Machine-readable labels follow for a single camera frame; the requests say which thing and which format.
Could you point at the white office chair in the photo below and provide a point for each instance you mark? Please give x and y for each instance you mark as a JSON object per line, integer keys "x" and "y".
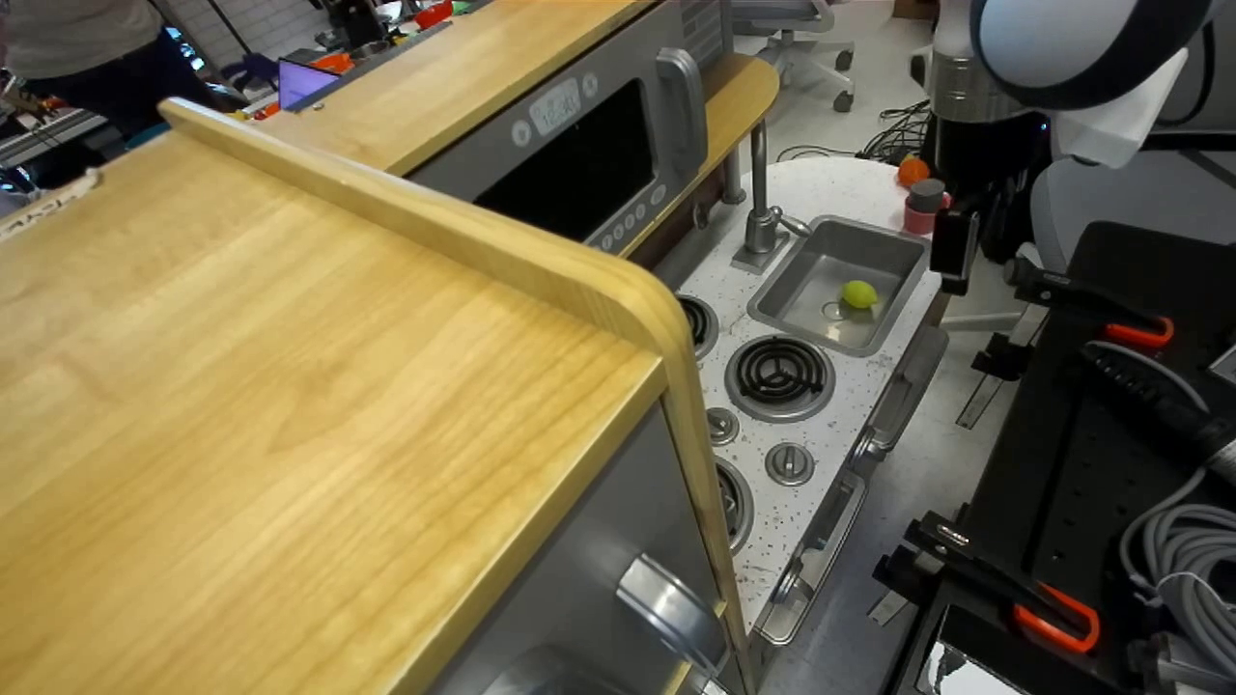
{"x": 1096, "y": 198}

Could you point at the grey toy microwave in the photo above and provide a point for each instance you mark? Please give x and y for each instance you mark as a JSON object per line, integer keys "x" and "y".
{"x": 582, "y": 166}

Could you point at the grey wheeled office chair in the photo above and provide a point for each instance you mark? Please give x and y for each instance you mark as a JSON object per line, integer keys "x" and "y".
{"x": 804, "y": 34}

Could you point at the grey toy faucet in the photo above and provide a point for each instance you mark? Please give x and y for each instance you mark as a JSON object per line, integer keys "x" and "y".
{"x": 763, "y": 213}

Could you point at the black pegboard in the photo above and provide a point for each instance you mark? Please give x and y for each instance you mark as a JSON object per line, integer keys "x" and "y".
{"x": 1096, "y": 466}

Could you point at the person in grey shirt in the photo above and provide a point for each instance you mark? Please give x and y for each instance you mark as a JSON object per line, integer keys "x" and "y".
{"x": 80, "y": 34}

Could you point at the orange toy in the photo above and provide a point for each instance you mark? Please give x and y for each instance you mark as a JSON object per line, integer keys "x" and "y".
{"x": 913, "y": 166}

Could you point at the purple laptop screen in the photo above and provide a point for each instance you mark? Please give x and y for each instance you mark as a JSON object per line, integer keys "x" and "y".
{"x": 297, "y": 85}

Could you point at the black coil stove burner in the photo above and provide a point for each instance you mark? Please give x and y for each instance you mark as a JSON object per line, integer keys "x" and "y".
{"x": 779, "y": 377}
{"x": 736, "y": 503}
{"x": 701, "y": 326}

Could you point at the grey stove knob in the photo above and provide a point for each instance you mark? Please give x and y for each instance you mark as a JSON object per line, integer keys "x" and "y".
{"x": 725, "y": 427}
{"x": 788, "y": 466}

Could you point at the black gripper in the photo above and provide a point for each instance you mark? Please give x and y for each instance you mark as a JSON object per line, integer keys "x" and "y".
{"x": 991, "y": 164}

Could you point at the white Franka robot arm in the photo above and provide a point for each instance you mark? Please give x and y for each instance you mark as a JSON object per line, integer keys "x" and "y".
{"x": 1082, "y": 50}

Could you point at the wooden toy kitchen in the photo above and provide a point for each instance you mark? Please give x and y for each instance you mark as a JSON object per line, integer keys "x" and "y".
{"x": 257, "y": 389}

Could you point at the grey toy fridge door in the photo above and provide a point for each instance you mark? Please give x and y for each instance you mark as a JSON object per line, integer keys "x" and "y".
{"x": 582, "y": 565}

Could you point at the red toy bottle grey cap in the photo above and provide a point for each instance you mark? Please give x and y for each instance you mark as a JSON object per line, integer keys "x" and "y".
{"x": 920, "y": 211}

